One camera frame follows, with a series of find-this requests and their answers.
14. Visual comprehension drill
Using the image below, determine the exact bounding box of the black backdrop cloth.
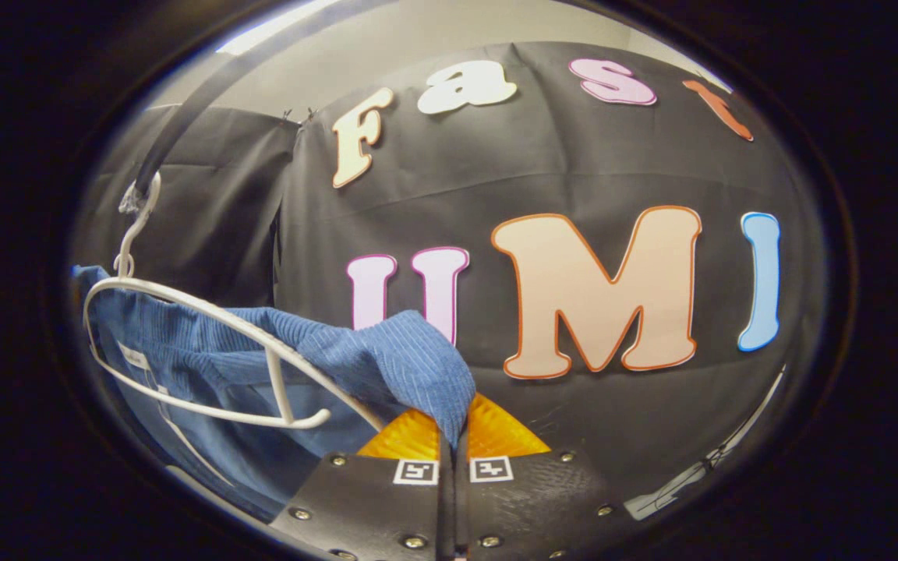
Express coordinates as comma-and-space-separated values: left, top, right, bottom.
71, 39, 832, 515

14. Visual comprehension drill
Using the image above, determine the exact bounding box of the white hanger with taped hook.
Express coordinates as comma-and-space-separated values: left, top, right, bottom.
83, 171, 387, 433

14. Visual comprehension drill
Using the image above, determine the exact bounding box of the black clothes rack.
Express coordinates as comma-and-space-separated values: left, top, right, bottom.
133, 0, 387, 196

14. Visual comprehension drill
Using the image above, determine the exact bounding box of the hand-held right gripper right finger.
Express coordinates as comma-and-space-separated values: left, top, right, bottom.
455, 392, 646, 561

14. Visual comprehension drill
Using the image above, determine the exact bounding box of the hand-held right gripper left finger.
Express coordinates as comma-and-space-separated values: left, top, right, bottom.
270, 407, 456, 561

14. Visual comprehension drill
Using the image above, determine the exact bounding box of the blue corduroy shirt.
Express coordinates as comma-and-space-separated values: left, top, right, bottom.
71, 265, 478, 524

